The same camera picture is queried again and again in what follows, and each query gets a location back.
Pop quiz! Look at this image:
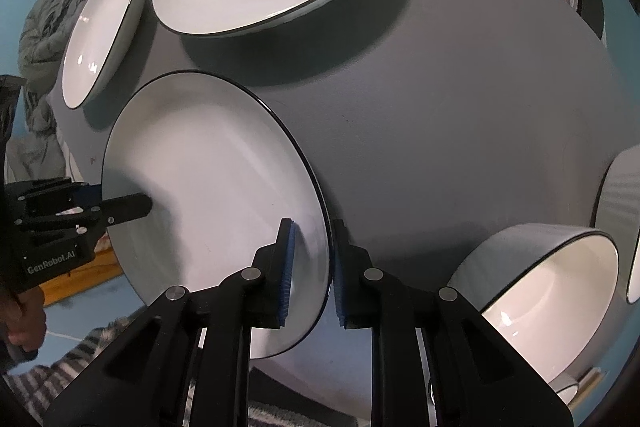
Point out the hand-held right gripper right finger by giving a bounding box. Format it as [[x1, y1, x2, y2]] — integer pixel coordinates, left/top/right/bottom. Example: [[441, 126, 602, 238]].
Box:
[[331, 219, 575, 427]]

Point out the white black-rimmed bowl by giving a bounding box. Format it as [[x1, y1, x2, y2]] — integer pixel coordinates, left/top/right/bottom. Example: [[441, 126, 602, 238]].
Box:
[[593, 147, 640, 238], [552, 379, 583, 405], [446, 223, 621, 390], [626, 229, 640, 305]]

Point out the person's left hand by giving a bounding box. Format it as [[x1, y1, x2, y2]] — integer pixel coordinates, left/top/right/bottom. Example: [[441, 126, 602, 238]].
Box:
[[0, 289, 48, 363]]

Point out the orange wooden board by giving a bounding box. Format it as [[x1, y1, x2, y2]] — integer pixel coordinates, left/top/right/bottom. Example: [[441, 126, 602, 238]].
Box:
[[40, 252, 126, 308]]

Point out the grey puffy jacket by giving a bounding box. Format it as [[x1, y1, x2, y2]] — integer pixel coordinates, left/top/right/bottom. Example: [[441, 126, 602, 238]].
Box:
[[5, 0, 131, 182]]

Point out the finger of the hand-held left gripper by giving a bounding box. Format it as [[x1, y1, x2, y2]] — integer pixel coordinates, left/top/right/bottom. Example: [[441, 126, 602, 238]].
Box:
[[70, 193, 152, 228], [15, 177, 104, 224]]

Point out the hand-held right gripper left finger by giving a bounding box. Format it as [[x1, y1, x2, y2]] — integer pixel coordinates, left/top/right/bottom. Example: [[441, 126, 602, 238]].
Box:
[[42, 218, 301, 427]]

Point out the grey white striped cloth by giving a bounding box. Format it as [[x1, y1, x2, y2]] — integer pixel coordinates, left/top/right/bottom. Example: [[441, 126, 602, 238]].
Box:
[[0, 317, 371, 427]]

